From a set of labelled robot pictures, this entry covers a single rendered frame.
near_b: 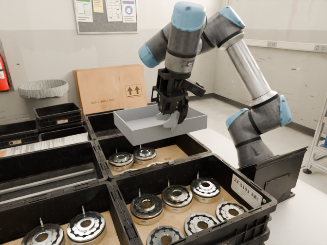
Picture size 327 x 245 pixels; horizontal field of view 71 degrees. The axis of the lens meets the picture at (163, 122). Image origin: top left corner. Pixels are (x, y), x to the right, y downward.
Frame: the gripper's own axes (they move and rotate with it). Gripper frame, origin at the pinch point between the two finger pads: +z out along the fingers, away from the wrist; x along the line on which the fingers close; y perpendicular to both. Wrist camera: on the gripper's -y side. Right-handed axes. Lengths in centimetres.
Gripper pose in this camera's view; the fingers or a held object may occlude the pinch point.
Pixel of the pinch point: (172, 126)
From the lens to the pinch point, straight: 73.1
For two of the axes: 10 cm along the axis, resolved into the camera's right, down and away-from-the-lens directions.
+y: -8.5, 2.1, -4.8
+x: 5.1, 5.7, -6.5
